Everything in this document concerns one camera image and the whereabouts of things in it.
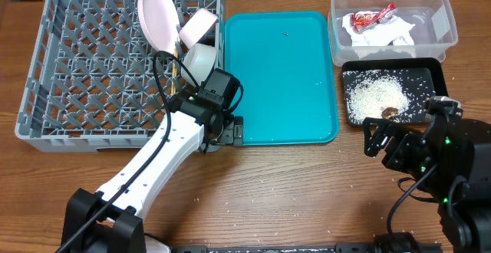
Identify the brown food scrap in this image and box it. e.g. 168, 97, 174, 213
381, 107, 398, 120

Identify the white rice pile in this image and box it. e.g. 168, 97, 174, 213
346, 71, 410, 124

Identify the grey small bowl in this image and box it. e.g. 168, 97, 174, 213
183, 44, 216, 84

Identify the wooden chopstick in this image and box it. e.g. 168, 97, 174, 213
171, 61, 177, 95

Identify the white shallow bowl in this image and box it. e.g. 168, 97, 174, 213
179, 8, 218, 49

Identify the large white round plate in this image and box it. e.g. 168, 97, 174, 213
137, 0, 180, 54

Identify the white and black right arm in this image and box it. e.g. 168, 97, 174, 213
363, 116, 490, 252

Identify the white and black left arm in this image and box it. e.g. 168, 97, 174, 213
58, 69, 243, 252

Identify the clear plastic waste bin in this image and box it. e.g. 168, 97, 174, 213
328, 0, 458, 67

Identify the black rectangular tray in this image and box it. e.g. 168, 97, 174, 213
341, 57, 448, 127

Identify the teal serving tray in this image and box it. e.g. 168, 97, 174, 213
224, 11, 339, 146

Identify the crumpled white paper napkin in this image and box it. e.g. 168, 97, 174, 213
342, 13, 414, 47

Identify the red snack wrapper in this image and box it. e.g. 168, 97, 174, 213
350, 3, 397, 33

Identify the grey plastic dish rack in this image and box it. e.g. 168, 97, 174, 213
14, 0, 225, 154

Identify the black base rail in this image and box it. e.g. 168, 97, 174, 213
168, 232, 442, 253

